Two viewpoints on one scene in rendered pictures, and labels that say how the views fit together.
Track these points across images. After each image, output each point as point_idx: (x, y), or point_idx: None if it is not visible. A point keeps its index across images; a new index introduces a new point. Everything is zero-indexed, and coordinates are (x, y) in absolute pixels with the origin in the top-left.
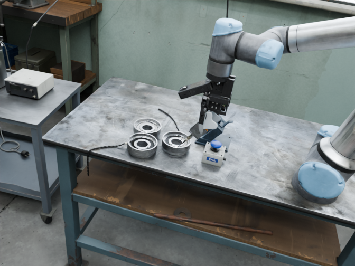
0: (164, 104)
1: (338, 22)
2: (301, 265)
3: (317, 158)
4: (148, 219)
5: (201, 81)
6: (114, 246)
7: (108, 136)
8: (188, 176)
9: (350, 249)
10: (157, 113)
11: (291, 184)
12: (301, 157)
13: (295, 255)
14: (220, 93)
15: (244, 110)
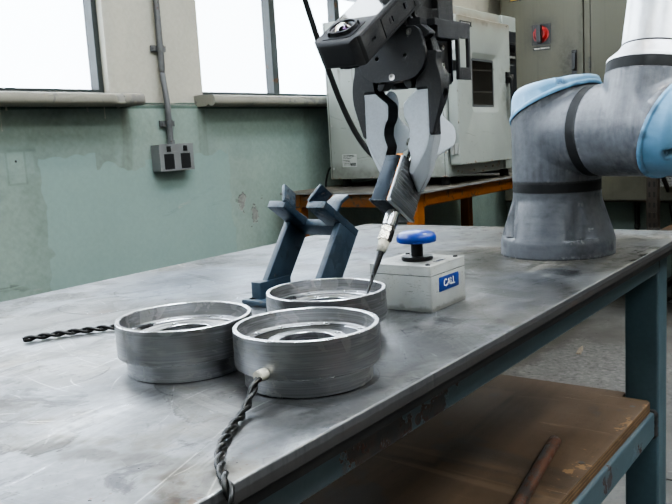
0: (3, 334)
1: None
2: (632, 455)
3: (668, 76)
4: None
5: (363, 0)
6: None
7: (126, 437)
8: (505, 328)
9: (650, 337)
10: (51, 345)
11: (546, 261)
12: (440, 250)
13: (622, 437)
14: (432, 16)
15: (187, 268)
